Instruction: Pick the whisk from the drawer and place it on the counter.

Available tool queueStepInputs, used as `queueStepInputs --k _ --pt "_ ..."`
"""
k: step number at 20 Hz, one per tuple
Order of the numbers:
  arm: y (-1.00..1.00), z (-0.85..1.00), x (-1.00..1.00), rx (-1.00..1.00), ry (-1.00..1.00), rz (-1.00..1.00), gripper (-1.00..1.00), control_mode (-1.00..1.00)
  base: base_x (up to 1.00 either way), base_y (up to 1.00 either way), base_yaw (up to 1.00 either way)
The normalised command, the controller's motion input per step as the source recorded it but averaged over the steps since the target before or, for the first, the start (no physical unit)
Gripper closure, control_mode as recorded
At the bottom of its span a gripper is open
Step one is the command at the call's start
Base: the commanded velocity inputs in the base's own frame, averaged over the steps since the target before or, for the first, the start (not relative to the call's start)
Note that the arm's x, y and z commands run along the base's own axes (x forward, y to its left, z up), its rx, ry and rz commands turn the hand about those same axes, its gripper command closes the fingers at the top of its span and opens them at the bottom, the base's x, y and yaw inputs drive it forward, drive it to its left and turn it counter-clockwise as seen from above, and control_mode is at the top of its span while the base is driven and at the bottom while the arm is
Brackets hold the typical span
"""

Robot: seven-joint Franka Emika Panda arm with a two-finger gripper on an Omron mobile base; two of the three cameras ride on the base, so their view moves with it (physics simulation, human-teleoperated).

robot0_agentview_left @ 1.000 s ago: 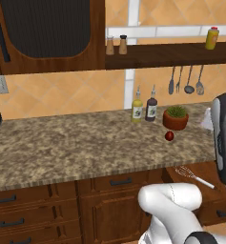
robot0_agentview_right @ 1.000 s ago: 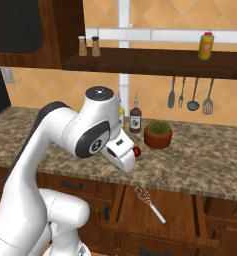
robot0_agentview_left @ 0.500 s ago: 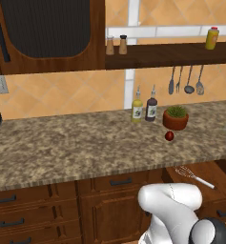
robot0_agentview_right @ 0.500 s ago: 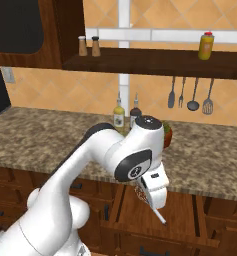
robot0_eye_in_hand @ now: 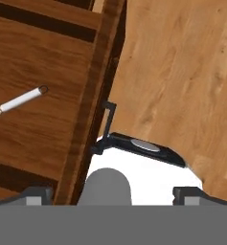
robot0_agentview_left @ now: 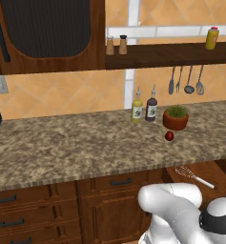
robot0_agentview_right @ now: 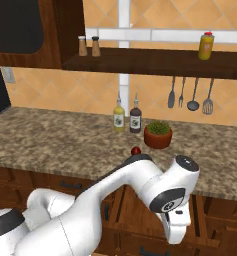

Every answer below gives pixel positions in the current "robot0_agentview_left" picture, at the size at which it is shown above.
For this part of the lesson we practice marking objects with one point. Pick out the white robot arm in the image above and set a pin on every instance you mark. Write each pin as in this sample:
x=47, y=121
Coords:
x=171, y=213

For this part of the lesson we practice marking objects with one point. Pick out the brown drawer front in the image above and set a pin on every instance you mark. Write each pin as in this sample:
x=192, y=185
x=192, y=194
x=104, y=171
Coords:
x=38, y=195
x=41, y=214
x=143, y=180
x=51, y=233

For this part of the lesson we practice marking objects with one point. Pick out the open brown wooden drawer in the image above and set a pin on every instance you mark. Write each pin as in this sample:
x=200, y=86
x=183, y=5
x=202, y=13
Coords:
x=216, y=174

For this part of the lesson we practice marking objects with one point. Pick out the yellow oil bottle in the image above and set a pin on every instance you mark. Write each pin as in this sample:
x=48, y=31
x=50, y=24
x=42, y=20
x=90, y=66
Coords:
x=137, y=111

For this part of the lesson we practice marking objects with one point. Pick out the dark vinegar bottle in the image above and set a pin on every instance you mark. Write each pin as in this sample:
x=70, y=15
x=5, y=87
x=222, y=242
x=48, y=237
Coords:
x=151, y=110

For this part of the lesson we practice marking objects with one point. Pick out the small red fruit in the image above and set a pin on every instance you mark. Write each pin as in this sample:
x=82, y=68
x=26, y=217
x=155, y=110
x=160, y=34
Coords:
x=169, y=136

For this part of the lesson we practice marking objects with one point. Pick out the green plant in terracotta pot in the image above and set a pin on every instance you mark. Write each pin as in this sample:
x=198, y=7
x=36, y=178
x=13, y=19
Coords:
x=175, y=120

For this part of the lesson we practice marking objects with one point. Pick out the salt shaker silver cap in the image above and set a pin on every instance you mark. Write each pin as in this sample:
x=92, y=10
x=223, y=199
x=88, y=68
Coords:
x=110, y=47

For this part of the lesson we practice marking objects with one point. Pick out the hanging grey fork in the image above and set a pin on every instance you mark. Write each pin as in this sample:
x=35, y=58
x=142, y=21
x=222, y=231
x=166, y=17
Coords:
x=179, y=85

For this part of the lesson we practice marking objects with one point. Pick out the pepper shaker black cap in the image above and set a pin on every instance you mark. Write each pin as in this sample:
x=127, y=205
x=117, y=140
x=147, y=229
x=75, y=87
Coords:
x=123, y=47

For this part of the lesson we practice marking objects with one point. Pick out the hanging grey ladle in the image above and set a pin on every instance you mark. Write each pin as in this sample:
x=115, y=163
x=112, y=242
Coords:
x=189, y=89

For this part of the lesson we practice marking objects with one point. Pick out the brown cupboard door dark panel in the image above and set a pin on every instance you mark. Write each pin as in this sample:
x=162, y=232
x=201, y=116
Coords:
x=95, y=38

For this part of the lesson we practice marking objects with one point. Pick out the hanging grey slotted spoon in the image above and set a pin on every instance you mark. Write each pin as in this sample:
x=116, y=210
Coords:
x=199, y=89

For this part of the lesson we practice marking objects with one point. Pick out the brown lower cupboard door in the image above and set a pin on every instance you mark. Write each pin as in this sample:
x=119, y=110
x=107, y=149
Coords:
x=114, y=219

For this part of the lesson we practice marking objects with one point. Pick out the yellow squeeze bottle red cap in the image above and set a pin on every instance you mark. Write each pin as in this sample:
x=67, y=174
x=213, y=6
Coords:
x=211, y=39

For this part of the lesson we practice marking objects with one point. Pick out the dark wooden wall shelf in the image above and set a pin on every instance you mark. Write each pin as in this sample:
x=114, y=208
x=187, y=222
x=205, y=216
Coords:
x=168, y=55

